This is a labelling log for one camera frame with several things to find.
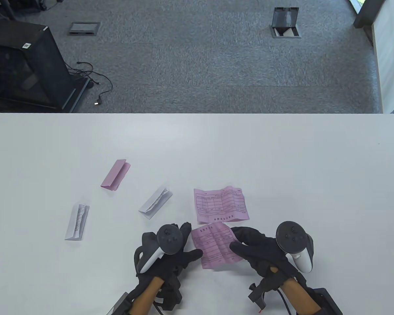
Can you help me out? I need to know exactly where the pink invoice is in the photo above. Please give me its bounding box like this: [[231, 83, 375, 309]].
[[100, 159, 131, 191], [193, 186, 250, 225], [191, 221, 244, 270]]

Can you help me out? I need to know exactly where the person's left hand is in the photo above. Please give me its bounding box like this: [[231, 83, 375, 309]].
[[135, 221, 204, 280]]

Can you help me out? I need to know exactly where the person's left forearm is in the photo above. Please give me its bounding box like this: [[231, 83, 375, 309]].
[[130, 276, 166, 315]]

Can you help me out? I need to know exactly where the person's right hand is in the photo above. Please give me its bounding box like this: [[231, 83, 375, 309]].
[[229, 226, 299, 287]]

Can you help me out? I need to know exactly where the open gray floor box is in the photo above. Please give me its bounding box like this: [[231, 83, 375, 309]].
[[270, 7, 302, 39]]

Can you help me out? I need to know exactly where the dark pillar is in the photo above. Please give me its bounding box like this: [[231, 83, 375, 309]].
[[353, 0, 381, 29]]

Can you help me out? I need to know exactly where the gray right hand controller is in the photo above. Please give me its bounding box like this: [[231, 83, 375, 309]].
[[275, 221, 315, 273]]

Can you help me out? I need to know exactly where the person's right forearm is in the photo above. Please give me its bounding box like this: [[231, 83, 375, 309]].
[[270, 266, 322, 315]]

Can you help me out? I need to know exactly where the closed gray floor box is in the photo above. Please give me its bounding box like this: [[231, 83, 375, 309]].
[[68, 22, 101, 36]]

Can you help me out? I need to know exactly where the white partition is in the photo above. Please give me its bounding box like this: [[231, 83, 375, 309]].
[[371, 0, 394, 114]]

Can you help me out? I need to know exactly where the gray left hand controller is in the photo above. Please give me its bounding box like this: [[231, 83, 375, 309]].
[[135, 224, 184, 276]]

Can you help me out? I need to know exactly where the black furniture leg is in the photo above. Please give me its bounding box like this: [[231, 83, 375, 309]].
[[0, 0, 17, 21]]

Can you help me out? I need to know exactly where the black cabinet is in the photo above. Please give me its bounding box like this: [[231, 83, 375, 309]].
[[0, 16, 91, 113]]

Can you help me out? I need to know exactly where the white invoice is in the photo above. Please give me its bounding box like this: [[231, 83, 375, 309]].
[[64, 203, 90, 241], [138, 185, 173, 220]]

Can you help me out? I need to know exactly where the black floor cable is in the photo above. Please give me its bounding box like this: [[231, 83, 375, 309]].
[[66, 61, 114, 106]]

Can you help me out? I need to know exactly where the gray hand controller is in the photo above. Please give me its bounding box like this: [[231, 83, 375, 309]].
[[135, 224, 184, 276], [275, 221, 315, 273]]

